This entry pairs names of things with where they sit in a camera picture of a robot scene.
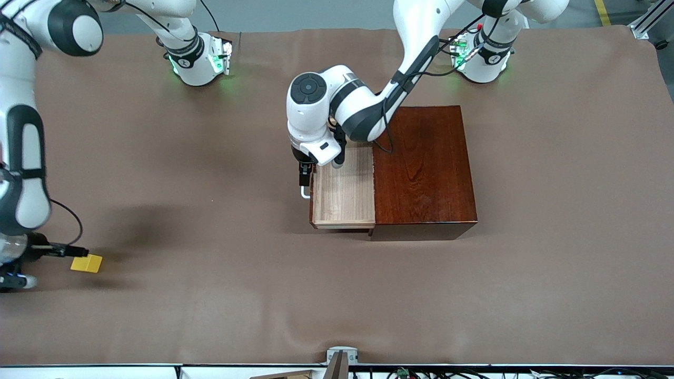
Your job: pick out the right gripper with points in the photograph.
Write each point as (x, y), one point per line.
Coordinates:
(41, 248)

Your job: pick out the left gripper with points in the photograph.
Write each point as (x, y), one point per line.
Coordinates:
(300, 157)

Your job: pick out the light wooden drawer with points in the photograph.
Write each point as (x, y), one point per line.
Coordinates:
(345, 195)

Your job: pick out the yellow wooden block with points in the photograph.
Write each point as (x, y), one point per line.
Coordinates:
(89, 264)

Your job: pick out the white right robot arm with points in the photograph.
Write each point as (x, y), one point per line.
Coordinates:
(195, 63)

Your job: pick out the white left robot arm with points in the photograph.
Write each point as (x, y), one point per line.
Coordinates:
(416, 31)

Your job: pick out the dark brown wooden cabinet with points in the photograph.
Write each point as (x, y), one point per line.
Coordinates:
(426, 168)

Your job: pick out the brown table cloth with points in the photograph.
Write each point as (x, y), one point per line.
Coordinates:
(210, 289)

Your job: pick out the light wooden plank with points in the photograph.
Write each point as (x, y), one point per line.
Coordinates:
(295, 375)

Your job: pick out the small black round object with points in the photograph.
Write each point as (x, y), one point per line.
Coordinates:
(662, 45)

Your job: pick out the white table edge rail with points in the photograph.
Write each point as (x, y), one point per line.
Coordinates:
(105, 372)

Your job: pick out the grey metal bracket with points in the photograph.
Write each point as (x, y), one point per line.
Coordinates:
(342, 351)

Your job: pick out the aluminium frame profile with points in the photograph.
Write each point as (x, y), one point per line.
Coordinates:
(645, 26)

